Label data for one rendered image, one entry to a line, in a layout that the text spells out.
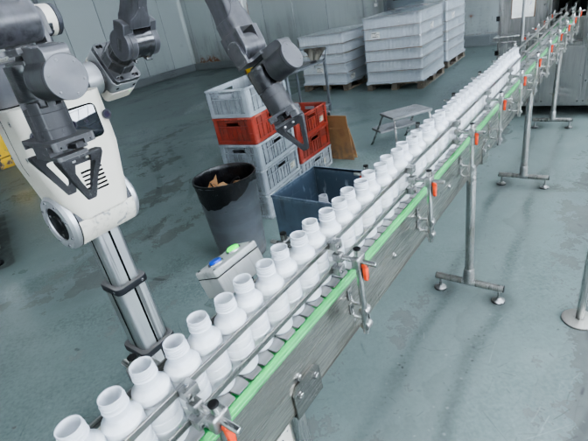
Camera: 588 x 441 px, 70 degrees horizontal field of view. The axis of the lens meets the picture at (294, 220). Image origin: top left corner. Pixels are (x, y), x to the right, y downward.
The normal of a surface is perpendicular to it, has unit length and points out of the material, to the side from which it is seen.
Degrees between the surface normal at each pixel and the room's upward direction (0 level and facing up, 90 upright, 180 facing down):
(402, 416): 0
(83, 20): 90
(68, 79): 90
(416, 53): 89
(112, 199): 90
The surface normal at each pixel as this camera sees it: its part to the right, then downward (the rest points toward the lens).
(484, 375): -0.17, -0.87
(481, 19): -0.57, 0.46
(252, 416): 0.80, 0.15
